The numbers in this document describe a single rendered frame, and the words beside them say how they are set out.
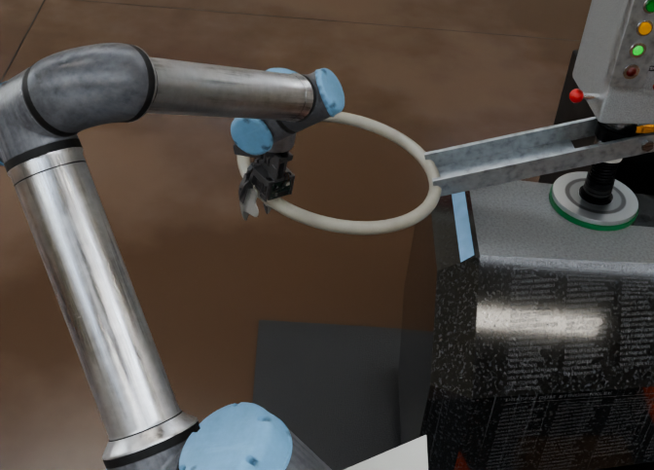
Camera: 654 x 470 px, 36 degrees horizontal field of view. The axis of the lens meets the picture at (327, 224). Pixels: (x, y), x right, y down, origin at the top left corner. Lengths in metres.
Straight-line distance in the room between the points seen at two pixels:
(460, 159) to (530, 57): 2.60
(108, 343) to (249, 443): 0.27
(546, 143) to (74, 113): 1.36
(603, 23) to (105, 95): 1.24
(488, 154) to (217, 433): 1.28
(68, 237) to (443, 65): 3.50
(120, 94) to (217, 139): 2.65
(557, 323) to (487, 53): 2.79
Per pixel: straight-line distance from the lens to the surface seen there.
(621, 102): 2.30
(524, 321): 2.34
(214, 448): 1.40
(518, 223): 2.46
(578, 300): 2.38
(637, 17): 2.18
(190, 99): 1.58
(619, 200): 2.58
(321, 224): 2.16
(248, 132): 1.94
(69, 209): 1.49
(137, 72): 1.47
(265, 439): 1.36
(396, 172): 3.99
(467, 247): 2.37
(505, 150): 2.48
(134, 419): 1.49
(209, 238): 3.57
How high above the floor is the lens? 2.23
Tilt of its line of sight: 37 degrees down
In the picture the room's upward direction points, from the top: 6 degrees clockwise
